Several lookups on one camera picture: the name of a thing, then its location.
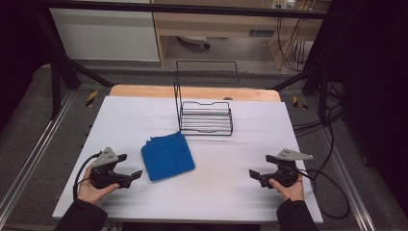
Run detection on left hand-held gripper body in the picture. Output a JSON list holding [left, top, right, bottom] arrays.
[[89, 146, 133, 190]]

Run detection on hanging black desk cables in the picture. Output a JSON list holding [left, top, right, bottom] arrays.
[[276, 16, 314, 72]]

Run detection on white table mat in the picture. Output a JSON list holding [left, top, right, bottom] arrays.
[[51, 95, 324, 224]]

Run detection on white power strip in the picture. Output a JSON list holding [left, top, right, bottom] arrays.
[[270, 0, 296, 11]]

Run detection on black wire rack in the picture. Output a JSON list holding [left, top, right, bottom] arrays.
[[173, 60, 241, 137]]

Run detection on black metal frame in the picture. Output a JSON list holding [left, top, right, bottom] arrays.
[[32, 0, 347, 121]]

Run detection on blue towel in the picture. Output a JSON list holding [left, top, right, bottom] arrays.
[[140, 130, 196, 183]]

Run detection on hand-held gripper cable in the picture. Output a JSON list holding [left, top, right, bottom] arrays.
[[297, 167, 351, 220], [72, 151, 103, 200]]

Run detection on white cabinet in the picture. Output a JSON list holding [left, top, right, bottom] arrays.
[[48, 7, 161, 63]]

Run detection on office chair base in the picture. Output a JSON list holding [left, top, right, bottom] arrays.
[[177, 35, 212, 50]]

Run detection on bundle of black floor cables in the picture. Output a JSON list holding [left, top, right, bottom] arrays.
[[292, 81, 345, 138]]

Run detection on left hand-held gripper cable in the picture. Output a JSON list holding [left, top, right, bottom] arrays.
[[72, 151, 103, 200]]

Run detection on person's left hand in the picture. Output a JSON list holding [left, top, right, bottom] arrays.
[[76, 166, 120, 206]]

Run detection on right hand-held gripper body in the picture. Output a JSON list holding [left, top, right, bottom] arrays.
[[260, 148, 315, 190]]

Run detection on right hand-held gripper cable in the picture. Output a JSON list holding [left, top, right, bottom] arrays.
[[297, 167, 351, 220]]

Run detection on aluminium floor rail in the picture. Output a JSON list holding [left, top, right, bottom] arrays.
[[319, 127, 377, 231], [0, 91, 77, 220]]

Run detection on person's right hand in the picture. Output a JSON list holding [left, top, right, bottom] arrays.
[[268, 174, 305, 203]]

